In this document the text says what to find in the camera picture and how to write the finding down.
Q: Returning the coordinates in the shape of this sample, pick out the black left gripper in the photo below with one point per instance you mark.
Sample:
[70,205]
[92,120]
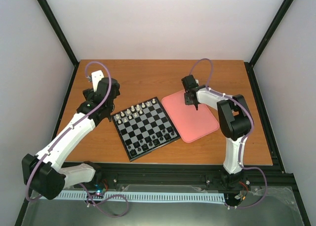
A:
[117,92]

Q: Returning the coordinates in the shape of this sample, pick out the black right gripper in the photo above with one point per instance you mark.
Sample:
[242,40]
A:
[187,101]

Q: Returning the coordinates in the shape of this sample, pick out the pink plastic tray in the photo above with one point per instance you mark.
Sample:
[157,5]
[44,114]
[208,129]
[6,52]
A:
[191,124]

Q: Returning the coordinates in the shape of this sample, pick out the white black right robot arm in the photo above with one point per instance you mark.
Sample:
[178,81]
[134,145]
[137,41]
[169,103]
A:
[235,121]

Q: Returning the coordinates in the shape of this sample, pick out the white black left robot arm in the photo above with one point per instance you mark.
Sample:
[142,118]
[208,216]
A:
[43,172]

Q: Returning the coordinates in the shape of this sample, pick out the black grey chess board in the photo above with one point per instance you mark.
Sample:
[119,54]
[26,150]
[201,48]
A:
[145,128]

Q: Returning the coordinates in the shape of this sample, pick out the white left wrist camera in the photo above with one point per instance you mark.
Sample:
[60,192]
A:
[95,77]

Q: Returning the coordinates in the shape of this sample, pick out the right black corner post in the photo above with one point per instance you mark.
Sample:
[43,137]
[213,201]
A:
[281,12]

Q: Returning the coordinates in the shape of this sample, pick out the black corner post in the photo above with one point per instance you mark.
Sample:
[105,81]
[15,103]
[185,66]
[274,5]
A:
[281,12]
[58,31]

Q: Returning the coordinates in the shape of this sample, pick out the white slotted cable duct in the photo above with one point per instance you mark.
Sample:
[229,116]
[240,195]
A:
[162,197]

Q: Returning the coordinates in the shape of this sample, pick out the black aluminium frame rail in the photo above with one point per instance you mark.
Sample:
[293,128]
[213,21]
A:
[203,176]

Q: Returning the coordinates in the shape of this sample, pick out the left black corner post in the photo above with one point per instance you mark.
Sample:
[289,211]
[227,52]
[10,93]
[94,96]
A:
[58,31]

